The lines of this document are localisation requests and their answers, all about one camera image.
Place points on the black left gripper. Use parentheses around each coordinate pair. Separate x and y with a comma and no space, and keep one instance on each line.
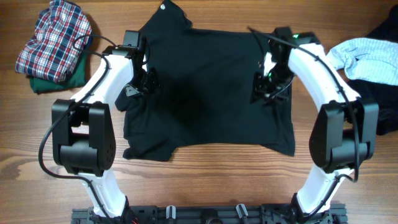
(153,83)

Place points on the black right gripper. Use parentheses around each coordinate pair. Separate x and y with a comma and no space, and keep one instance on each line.
(259,91)

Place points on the black t-shirt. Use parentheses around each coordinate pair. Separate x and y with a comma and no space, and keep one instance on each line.
(204,96)

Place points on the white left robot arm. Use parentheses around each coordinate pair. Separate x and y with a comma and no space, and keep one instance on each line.
(82,129)

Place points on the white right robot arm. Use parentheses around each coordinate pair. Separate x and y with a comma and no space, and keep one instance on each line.
(344,132)

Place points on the plaid folded shirt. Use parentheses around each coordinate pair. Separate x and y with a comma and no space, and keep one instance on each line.
(53,51)

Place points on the light blue striped shirt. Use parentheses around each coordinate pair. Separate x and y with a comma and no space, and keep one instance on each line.
(366,59)

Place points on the green folded garment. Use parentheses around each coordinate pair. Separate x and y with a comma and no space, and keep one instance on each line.
(75,80)

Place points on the dark navy garment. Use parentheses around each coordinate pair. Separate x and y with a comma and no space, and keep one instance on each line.
(384,95)

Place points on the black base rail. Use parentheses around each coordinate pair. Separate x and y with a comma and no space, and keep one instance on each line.
(266,213)

